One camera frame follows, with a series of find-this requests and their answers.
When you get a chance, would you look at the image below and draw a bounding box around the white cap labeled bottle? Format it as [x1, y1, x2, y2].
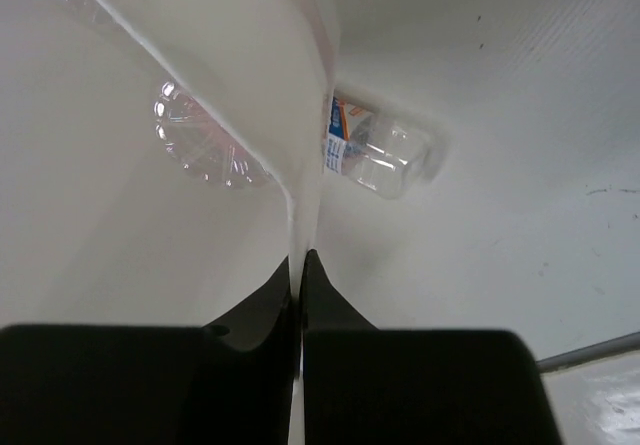
[324, 95, 450, 200]

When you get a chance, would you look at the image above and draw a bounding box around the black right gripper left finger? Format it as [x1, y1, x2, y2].
[1, 265, 296, 444]

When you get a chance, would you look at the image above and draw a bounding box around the aluminium table rail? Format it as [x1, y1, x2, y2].
[537, 332, 640, 374]

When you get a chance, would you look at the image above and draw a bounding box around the white octagonal plastic bin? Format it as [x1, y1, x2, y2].
[1, 0, 340, 444]

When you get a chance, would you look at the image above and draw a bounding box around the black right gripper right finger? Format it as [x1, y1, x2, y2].
[300, 251, 562, 444]

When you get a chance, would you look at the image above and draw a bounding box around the red label plastic bottle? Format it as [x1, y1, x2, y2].
[152, 79, 272, 190]

